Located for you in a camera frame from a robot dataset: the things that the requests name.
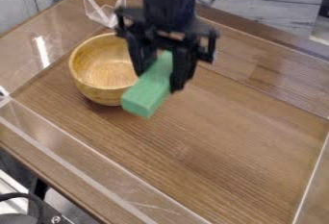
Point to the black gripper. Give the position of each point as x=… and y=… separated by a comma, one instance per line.
x=165, y=24

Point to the brown wooden bowl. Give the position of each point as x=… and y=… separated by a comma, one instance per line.
x=101, y=69

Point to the green wooden block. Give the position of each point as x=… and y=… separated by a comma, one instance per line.
x=143, y=98

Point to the clear acrylic tray walls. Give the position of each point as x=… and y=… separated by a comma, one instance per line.
x=234, y=153

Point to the clear acrylic corner bracket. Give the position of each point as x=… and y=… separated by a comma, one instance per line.
x=103, y=14

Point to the black table leg bracket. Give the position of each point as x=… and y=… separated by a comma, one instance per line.
x=38, y=208

